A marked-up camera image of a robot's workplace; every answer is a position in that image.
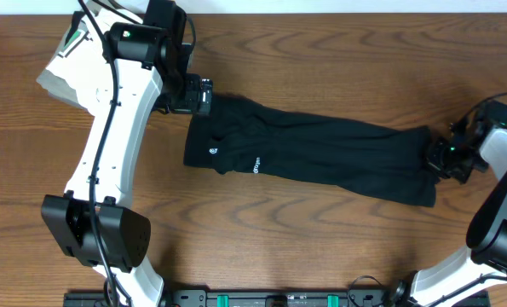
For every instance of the black t-shirt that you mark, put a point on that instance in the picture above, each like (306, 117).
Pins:
(242, 135)

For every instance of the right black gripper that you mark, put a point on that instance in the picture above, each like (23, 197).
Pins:
(434, 159)

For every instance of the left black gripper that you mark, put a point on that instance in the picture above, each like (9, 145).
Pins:
(191, 102)

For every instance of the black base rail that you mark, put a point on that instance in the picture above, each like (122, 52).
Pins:
(201, 298)

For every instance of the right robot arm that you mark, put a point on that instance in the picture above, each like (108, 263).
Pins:
(478, 142)

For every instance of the olive folded garment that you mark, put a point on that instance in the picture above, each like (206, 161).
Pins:
(77, 71)

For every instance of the white folded garment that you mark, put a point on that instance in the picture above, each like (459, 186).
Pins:
(133, 81)

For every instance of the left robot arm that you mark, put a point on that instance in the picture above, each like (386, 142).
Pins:
(93, 220)

